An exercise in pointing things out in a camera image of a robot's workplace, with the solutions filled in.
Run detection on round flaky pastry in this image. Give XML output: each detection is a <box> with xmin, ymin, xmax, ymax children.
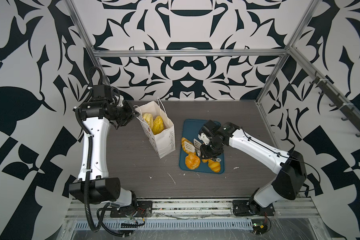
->
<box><xmin>185</xmin><ymin>153</ymin><xmax>201</xmax><ymax>170</ymax></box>

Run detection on metal tongs white tips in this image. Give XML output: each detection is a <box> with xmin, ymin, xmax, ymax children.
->
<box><xmin>184</xmin><ymin>138</ymin><xmax>222</xmax><ymax>163</ymax></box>

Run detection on small striped bread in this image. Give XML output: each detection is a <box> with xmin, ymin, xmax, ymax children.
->
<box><xmin>143</xmin><ymin>113</ymin><xmax>154</xmax><ymax>130</ymax></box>

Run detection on white paper bag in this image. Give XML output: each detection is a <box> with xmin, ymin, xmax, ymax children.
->
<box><xmin>135</xmin><ymin>100</ymin><xmax>176</xmax><ymax>158</ymax></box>

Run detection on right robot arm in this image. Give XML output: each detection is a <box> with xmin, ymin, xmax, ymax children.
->
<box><xmin>198</xmin><ymin>120</ymin><xmax>307</xmax><ymax>212</ymax></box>

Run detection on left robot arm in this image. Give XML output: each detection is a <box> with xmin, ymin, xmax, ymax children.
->
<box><xmin>69</xmin><ymin>100</ymin><xmax>139</xmax><ymax>208</ymax></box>

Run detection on striped bun bottom right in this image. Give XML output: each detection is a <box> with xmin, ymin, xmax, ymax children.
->
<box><xmin>208</xmin><ymin>160</ymin><xmax>221</xmax><ymax>173</ymax></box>

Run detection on teal tray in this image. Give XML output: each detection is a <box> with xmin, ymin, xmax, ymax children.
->
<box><xmin>179</xmin><ymin>119</ymin><xmax>226</xmax><ymax>175</ymax></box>

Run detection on small circuit board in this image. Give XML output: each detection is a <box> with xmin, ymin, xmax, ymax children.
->
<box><xmin>252</xmin><ymin>218</ymin><xmax>272</xmax><ymax>236</ymax></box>

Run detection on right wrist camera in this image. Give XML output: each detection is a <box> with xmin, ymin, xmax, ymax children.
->
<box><xmin>198</xmin><ymin>120</ymin><xmax>221</xmax><ymax>145</ymax></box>

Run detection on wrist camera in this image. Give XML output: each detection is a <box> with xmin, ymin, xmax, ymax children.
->
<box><xmin>198</xmin><ymin>120</ymin><xmax>221</xmax><ymax>145</ymax></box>
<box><xmin>91</xmin><ymin>85</ymin><xmax>124</xmax><ymax>107</ymax></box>

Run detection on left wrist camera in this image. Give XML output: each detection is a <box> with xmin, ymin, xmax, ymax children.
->
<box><xmin>91</xmin><ymin>85</ymin><xmax>124</xmax><ymax>107</ymax></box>

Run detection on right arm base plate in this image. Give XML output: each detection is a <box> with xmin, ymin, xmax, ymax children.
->
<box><xmin>233</xmin><ymin>200</ymin><xmax>275</xmax><ymax>217</ymax></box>

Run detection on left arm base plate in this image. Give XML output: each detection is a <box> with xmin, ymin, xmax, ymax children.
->
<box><xmin>110</xmin><ymin>200</ymin><xmax>153</xmax><ymax>218</ymax></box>

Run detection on left black corrugated cable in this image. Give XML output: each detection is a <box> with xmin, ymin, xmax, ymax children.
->
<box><xmin>73</xmin><ymin>66</ymin><xmax>145</xmax><ymax>238</ymax></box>

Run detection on wall hook rail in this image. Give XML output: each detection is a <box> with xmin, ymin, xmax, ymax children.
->
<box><xmin>310</xmin><ymin>71</ymin><xmax>360</xmax><ymax>138</ymax></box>

